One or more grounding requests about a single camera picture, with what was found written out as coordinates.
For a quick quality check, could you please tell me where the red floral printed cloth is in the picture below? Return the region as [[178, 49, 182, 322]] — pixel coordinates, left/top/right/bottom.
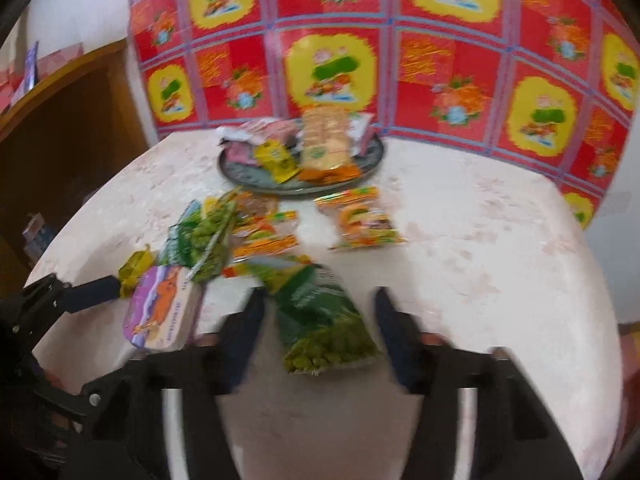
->
[[127, 0, 640, 231]]

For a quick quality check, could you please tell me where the pink snack packet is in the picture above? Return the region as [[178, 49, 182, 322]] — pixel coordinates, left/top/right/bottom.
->
[[220, 119, 301, 166]]

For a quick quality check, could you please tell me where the brown snack packet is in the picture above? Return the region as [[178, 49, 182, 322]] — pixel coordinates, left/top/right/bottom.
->
[[235, 192, 279, 221]]

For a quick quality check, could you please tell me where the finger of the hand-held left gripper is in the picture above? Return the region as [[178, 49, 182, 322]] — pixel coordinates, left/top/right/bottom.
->
[[22, 276, 123, 313], [37, 372, 133, 418]]

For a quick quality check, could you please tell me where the wooden cabinet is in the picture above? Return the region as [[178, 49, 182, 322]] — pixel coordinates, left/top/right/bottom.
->
[[0, 37, 161, 301]]

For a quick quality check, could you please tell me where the purple candy tin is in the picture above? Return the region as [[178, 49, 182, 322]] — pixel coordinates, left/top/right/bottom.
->
[[121, 265, 205, 351]]

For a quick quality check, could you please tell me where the pink box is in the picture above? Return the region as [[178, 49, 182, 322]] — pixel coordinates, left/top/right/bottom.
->
[[39, 42, 85, 77]]

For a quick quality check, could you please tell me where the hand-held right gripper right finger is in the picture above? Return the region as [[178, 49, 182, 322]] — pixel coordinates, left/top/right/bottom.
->
[[374, 287, 586, 480]]

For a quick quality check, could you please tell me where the green pea snack packet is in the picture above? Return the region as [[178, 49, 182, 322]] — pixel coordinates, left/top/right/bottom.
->
[[270, 265, 383, 377]]

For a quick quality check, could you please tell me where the green snack packet white label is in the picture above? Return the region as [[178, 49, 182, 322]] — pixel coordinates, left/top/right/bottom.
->
[[160, 190, 241, 283]]

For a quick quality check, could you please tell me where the purple packet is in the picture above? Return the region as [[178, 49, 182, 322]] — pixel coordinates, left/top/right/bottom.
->
[[24, 41, 41, 92]]

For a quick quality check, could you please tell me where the patterned round plate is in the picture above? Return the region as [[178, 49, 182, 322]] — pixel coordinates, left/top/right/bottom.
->
[[216, 127, 387, 196]]

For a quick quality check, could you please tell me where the pink spouted drink pouch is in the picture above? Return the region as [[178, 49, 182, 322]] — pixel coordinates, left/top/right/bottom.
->
[[347, 112, 376, 156]]

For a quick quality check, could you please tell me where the long cracker packet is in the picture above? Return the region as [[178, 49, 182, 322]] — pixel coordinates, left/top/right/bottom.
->
[[297, 107, 362, 184]]

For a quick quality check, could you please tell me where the yellow candy packet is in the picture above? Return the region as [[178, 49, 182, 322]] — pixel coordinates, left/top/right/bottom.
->
[[254, 141, 296, 183], [117, 245, 153, 293]]

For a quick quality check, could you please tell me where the blue carton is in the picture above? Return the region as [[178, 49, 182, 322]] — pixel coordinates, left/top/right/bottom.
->
[[22, 212, 53, 261]]

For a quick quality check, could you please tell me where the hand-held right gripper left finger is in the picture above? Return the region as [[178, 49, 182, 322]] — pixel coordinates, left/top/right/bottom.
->
[[75, 287, 268, 480]]

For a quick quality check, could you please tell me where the orange snack packet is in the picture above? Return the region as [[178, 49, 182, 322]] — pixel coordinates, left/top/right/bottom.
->
[[314, 186, 407, 251], [231, 210, 301, 261]]

